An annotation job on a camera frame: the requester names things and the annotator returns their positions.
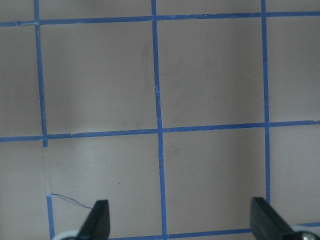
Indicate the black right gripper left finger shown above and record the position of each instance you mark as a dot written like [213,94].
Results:
[97,225]

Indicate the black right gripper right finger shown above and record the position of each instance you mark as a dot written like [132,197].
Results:
[267,224]

